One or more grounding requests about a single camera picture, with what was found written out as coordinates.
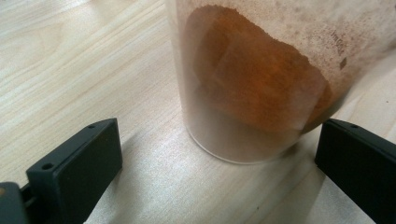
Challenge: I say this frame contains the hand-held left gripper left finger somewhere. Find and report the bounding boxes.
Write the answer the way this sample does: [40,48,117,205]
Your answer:
[25,118,123,224]

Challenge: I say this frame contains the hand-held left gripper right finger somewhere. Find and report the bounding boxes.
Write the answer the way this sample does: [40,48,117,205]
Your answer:
[314,118,396,224]

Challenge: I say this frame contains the glass jar of orange powder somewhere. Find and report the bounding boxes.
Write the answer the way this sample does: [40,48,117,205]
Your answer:
[163,0,396,165]

